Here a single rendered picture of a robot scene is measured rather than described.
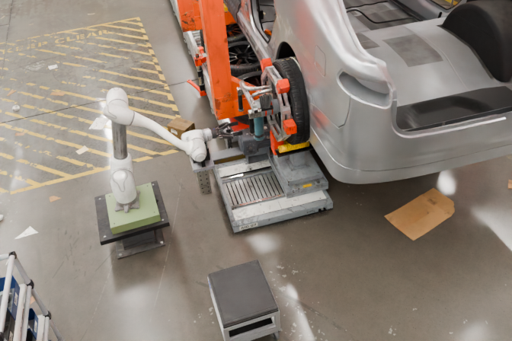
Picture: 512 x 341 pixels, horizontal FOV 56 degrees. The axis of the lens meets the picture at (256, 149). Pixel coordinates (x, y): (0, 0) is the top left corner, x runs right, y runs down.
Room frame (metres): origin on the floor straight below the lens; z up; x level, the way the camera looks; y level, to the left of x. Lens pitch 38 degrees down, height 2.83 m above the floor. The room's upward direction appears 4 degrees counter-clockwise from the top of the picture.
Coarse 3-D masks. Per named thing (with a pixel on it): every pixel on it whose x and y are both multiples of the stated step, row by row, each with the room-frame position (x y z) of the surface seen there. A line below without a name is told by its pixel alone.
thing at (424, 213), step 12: (432, 192) 2.85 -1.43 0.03; (408, 204) 2.75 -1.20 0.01; (420, 204) 2.74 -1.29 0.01; (432, 204) 2.73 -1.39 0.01; (444, 204) 2.71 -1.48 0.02; (384, 216) 2.62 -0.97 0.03; (396, 216) 2.63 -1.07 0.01; (408, 216) 2.62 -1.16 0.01; (420, 216) 2.61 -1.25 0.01; (432, 216) 2.60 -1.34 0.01; (444, 216) 2.59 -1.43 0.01; (408, 228) 2.49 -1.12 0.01; (420, 228) 2.49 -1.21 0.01; (432, 228) 2.48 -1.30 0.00
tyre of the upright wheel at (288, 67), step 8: (272, 64) 3.31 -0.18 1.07; (280, 64) 3.11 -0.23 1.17; (288, 64) 3.10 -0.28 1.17; (296, 64) 3.08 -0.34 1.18; (288, 72) 3.00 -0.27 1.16; (296, 72) 3.00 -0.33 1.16; (288, 80) 2.95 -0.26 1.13; (296, 80) 2.94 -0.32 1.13; (296, 88) 2.89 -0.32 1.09; (304, 88) 2.90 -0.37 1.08; (296, 96) 2.85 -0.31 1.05; (304, 96) 2.86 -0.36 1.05; (296, 104) 2.82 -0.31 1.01; (304, 104) 2.82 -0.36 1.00; (296, 112) 2.80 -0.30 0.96; (304, 112) 2.80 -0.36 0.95; (296, 120) 2.79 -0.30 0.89; (304, 120) 2.79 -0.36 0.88; (280, 128) 3.15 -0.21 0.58; (296, 128) 2.79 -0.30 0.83; (304, 128) 2.79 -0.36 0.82; (296, 136) 2.80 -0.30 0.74; (304, 136) 2.81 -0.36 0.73; (296, 144) 2.89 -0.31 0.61
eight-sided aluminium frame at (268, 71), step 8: (264, 72) 3.22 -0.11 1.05; (272, 72) 3.20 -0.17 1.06; (264, 80) 3.31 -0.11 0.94; (272, 80) 3.03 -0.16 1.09; (280, 96) 2.89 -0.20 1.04; (280, 104) 2.85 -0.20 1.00; (288, 104) 2.85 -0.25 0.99; (280, 112) 2.84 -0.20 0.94; (288, 112) 2.82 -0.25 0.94; (272, 120) 3.20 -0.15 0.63; (272, 128) 3.10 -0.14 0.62; (280, 136) 2.88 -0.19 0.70; (288, 136) 2.84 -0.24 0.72
